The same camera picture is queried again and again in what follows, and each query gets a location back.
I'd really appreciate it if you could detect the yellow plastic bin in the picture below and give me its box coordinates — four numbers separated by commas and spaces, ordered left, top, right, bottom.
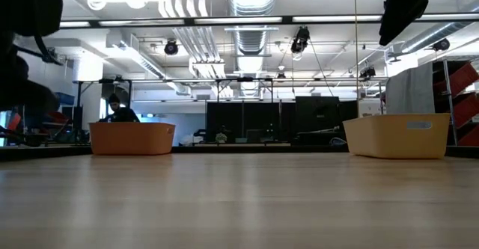
342, 113, 452, 160

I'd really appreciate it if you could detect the black partition screen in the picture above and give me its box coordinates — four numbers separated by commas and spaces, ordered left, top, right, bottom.
205, 96, 359, 145

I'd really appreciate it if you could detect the black ceiling spotlight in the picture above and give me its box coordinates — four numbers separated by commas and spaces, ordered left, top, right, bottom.
433, 37, 451, 52
41, 47, 61, 65
290, 26, 311, 55
163, 39, 180, 57

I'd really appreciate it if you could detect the black overhead crossbar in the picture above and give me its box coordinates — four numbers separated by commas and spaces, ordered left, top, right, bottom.
58, 13, 479, 28

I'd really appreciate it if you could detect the orange plastic bin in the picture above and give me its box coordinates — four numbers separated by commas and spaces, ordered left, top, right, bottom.
88, 121, 176, 156

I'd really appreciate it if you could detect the person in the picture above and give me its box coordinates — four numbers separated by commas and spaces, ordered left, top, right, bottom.
97, 93, 141, 123

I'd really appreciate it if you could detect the grey covered box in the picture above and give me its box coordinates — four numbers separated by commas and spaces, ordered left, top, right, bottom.
385, 62, 435, 114

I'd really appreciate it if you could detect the blue storage bin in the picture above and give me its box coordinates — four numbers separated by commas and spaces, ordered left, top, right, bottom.
55, 91, 75, 105

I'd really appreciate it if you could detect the silver shelf rack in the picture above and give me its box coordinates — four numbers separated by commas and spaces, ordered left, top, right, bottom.
433, 56, 479, 147

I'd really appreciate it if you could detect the red storage crate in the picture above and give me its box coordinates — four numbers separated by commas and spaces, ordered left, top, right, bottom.
458, 125, 479, 147
447, 61, 479, 97
452, 93, 479, 127

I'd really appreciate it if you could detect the silver ventilation duct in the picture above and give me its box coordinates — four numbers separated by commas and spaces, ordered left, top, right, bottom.
226, 0, 280, 58

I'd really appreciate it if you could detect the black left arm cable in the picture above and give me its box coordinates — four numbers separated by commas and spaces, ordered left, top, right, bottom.
14, 34, 64, 66

